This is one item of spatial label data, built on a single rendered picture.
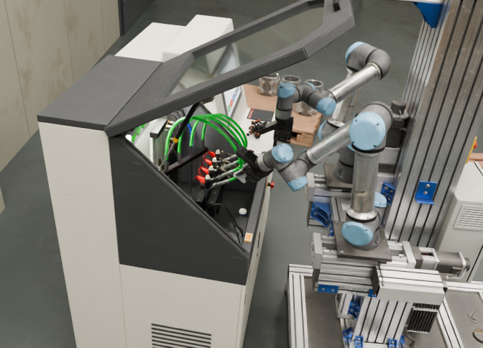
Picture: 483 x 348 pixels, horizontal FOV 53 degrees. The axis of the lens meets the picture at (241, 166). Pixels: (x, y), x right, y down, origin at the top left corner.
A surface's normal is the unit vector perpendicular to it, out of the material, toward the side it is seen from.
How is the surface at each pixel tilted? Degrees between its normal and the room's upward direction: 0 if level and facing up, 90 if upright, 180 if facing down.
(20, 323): 0
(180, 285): 90
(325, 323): 0
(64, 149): 90
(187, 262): 90
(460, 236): 90
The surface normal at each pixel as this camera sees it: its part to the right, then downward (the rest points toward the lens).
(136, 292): -0.16, 0.52
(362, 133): -0.47, 0.33
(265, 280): 0.07, -0.84
